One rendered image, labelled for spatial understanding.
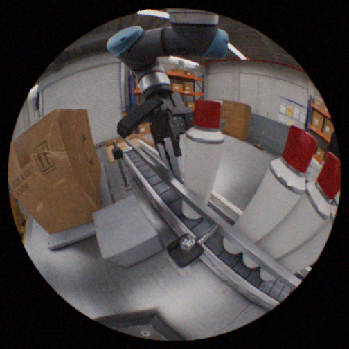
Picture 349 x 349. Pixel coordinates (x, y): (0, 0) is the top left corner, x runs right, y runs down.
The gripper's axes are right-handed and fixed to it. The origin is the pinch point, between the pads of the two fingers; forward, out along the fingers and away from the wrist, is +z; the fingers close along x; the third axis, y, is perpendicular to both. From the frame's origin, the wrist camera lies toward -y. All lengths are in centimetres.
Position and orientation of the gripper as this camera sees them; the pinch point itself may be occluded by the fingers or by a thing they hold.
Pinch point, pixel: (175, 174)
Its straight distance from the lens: 24.1
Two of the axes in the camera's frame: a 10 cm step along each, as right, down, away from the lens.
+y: 8.1, -3.5, 4.8
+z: 3.0, 9.4, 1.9
